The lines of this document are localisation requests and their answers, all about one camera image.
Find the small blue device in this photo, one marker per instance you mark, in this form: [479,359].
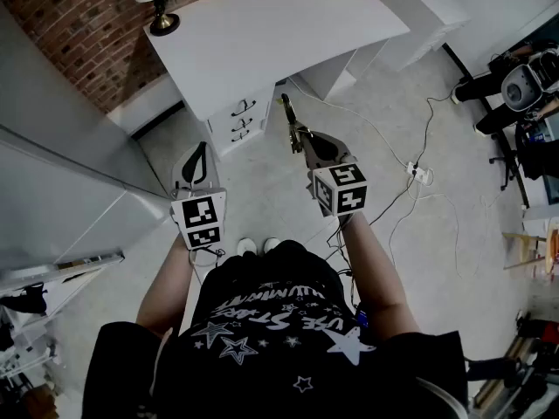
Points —
[362,316]

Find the person's right forearm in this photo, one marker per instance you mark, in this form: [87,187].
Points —
[375,273]

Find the black office chair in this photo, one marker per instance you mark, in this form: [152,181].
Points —
[535,155]

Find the person's left forearm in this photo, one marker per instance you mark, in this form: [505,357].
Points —
[172,286]

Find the white shelf rack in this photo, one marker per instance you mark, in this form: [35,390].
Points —
[65,277]

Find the person's black printed t-shirt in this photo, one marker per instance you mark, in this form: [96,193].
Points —
[271,356]

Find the large white cabinet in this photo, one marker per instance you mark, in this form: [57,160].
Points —
[57,181]

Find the red and black equipment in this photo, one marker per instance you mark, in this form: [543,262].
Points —
[533,356]

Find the black bag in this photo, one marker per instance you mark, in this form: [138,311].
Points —
[26,299]

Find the grey round device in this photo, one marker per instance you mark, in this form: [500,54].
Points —
[519,87]

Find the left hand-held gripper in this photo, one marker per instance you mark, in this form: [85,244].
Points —
[198,216]

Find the white power strip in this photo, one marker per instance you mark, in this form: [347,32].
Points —
[418,172]

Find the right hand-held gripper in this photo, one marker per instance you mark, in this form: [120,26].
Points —
[340,188]

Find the person's white shoe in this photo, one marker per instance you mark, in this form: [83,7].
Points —
[271,244]
[246,246]

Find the wooden stool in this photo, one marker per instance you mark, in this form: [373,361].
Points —
[530,245]

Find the white desk with drawers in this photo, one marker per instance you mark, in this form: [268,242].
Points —
[262,29]

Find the white panel cabinet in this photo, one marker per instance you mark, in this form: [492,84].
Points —
[419,20]

